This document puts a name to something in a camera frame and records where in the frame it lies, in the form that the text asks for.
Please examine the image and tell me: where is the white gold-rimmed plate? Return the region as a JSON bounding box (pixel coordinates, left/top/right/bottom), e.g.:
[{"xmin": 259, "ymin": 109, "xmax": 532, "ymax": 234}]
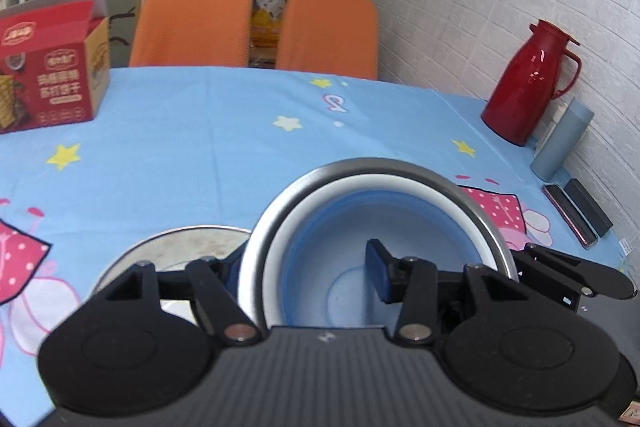
[{"xmin": 91, "ymin": 225, "xmax": 250, "ymax": 299}]

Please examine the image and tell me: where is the white ceramic bowl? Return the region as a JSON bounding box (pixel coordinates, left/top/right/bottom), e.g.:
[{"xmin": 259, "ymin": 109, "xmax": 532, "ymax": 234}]
[{"xmin": 238, "ymin": 165, "xmax": 510, "ymax": 329}]

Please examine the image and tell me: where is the blue plastic bowl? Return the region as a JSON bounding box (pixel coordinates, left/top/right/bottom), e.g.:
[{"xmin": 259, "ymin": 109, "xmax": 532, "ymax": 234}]
[{"xmin": 262, "ymin": 190, "xmax": 495, "ymax": 329}]

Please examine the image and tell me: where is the stainless steel bowl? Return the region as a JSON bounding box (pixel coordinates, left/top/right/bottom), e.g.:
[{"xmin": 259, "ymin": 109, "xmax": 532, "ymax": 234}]
[{"xmin": 240, "ymin": 157, "xmax": 518, "ymax": 291}]

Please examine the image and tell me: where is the smartphone with pink edge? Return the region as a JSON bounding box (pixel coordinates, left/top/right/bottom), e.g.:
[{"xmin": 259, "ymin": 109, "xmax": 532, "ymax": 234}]
[{"xmin": 541, "ymin": 184, "xmax": 598, "ymax": 249}]

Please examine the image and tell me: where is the black rectangular case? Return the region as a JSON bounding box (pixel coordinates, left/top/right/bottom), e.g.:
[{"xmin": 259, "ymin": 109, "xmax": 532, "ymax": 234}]
[{"xmin": 564, "ymin": 178, "xmax": 613, "ymax": 237}]

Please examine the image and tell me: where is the grey-blue tumbler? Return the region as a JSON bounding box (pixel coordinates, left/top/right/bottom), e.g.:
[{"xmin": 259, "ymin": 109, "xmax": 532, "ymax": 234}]
[{"xmin": 530, "ymin": 98, "xmax": 594, "ymax": 182}]

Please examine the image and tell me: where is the red thermos jug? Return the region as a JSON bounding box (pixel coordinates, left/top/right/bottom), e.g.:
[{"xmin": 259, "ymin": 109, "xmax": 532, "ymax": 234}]
[{"xmin": 480, "ymin": 20, "xmax": 582, "ymax": 146}]

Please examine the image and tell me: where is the blue cartoon tablecloth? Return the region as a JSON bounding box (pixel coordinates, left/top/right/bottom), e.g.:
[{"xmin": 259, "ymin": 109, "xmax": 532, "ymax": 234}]
[{"xmin": 1, "ymin": 67, "xmax": 639, "ymax": 426}]

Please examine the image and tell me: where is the red cracker box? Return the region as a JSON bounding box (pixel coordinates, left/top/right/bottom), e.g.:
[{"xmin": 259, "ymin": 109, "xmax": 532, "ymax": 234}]
[{"xmin": 0, "ymin": 0, "xmax": 111, "ymax": 133}]

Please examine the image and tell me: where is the left orange chair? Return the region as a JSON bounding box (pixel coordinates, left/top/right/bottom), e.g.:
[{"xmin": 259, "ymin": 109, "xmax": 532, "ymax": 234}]
[{"xmin": 129, "ymin": 0, "xmax": 253, "ymax": 67}]

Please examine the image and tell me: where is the orange chair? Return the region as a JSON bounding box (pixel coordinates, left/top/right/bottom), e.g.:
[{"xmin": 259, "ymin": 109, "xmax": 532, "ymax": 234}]
[
  {"xmin": 274, "ymin": 0, "xmax": 378, "ymax": 80},
  {"xmin": 129, "ymin": 0, "xmax": 253, "ymax": 67}
]

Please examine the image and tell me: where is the right orange chair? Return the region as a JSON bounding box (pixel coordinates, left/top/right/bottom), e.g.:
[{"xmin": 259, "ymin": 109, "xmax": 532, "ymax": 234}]
[{"xmin": 274, "ymin": 0, "xmax": 378, "ymax": 80}]

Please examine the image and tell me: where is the yellow snack bag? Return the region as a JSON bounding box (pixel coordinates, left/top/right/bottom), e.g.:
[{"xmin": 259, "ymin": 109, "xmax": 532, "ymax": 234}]
[{"xmin": 249, "ymin": 0, "xmax": 293, "ymax": 51}]

